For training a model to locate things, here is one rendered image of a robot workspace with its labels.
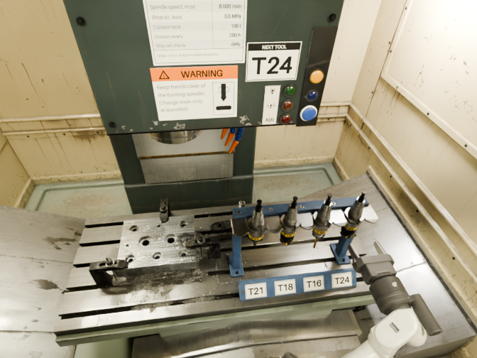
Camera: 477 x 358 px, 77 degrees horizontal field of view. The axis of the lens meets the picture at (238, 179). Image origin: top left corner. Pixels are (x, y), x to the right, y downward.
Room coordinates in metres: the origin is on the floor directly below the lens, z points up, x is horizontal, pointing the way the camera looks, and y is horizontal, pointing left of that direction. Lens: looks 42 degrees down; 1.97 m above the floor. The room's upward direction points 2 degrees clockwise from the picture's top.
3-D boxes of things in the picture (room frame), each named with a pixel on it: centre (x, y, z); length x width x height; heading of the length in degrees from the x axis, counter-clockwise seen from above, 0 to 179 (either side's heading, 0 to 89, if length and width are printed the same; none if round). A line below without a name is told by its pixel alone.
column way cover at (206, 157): (1.16, 0.25, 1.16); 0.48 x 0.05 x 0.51; 99
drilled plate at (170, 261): (0.70, 0.31, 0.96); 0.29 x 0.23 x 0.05; 99
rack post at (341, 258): (0.73, -0.43, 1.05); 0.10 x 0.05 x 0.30; 9
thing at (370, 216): (0.67, -0.44, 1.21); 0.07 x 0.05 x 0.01; 9
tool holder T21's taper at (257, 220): (0.61, -0.06, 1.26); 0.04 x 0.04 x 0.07
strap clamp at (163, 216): (0.86, 0.32, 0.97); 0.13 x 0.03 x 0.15; 9
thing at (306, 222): (0.64, -0.23, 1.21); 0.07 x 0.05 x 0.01; 9
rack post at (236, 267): (0.66, 0.00, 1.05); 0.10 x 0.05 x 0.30; 9
